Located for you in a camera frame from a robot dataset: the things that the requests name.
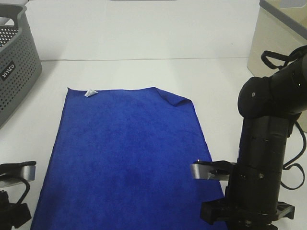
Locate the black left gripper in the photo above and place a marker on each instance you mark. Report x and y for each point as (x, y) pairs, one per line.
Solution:
(11, 214)

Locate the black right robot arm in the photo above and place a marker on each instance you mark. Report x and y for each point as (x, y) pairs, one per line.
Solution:
(262, 144)

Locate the blue microfibre towel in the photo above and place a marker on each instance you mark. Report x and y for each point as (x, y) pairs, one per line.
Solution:
(121, 162)

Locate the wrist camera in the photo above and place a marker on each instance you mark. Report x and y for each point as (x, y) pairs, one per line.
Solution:
(212, 170)
(10, 173)

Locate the grey perforated plastic basket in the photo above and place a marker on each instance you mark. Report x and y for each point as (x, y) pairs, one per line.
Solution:
(20, 65)

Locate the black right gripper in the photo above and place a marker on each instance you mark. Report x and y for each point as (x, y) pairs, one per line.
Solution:
(250, 201)

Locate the beige storage bin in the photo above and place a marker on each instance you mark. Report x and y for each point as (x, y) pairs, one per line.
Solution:
(275, 36)

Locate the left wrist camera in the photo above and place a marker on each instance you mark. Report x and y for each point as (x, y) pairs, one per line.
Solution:
(10, 173)

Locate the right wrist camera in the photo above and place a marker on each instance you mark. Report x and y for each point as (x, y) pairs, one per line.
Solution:
(212, 170)

